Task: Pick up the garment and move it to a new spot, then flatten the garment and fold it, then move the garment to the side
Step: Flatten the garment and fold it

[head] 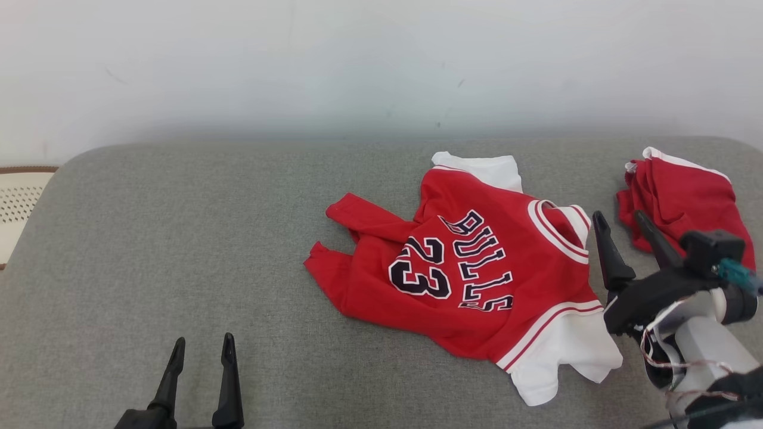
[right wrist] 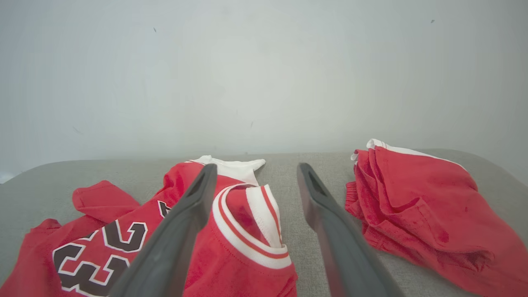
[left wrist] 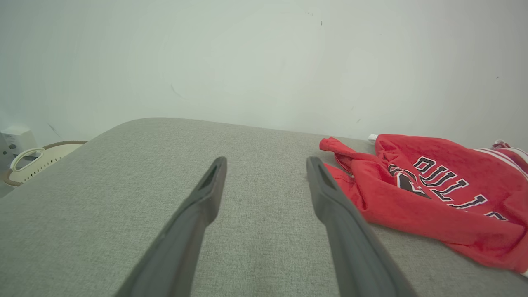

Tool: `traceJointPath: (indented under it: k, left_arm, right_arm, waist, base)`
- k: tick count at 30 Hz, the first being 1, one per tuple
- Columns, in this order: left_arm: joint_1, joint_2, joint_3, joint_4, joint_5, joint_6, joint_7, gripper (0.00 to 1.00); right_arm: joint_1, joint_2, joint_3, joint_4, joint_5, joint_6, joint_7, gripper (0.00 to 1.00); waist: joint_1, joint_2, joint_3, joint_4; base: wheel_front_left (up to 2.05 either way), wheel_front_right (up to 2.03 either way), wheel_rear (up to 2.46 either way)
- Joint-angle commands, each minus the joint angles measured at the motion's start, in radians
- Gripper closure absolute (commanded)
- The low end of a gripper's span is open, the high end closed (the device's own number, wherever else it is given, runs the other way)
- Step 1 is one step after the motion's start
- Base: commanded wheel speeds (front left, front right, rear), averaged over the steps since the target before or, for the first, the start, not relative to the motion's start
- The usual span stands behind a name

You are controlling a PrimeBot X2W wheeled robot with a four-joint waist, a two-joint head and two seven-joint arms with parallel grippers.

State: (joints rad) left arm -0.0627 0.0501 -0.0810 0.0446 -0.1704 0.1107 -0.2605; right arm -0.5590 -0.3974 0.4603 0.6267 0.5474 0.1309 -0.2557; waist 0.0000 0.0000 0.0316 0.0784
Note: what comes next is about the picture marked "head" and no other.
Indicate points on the grey fabric sofa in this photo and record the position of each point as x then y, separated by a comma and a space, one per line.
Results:
179, 238

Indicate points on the red Bulls 23 jersey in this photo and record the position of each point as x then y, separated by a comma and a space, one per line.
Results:
477, 310

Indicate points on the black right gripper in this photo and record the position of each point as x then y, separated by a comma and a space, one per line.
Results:
647, 298

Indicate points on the cream laundry basket brown rim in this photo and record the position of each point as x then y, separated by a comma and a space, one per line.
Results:
18, 208

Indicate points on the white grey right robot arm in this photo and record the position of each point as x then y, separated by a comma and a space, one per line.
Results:
709, 345

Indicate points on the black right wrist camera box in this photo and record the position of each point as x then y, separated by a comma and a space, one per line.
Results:
712, 250

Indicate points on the red shorts with white stripe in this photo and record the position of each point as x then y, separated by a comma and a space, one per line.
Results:
685, 190

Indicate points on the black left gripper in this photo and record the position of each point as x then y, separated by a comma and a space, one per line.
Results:
146, 420

